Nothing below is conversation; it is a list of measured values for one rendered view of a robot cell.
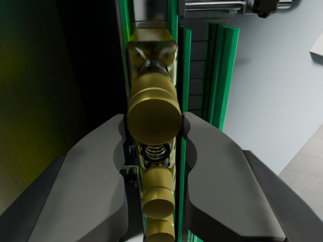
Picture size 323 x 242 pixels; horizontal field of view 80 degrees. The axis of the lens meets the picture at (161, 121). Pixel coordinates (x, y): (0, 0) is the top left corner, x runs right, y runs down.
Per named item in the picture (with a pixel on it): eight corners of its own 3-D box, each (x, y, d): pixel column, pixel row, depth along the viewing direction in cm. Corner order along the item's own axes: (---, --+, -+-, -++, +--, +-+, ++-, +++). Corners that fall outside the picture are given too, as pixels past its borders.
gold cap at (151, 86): (128, 72, 14) (120, 97, 11) (176, 71, 14) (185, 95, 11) (132, 114, 16) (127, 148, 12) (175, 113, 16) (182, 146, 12)
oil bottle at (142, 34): (136, 24, 36) (121, 45, 18) (166, 24, 36) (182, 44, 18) (138, 55, 39) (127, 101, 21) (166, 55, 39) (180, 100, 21)
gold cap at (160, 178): (142, 165, 22) (140, 199, 19) (172, 165, 23) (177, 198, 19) (142, 187, 24) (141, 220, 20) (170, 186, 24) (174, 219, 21)
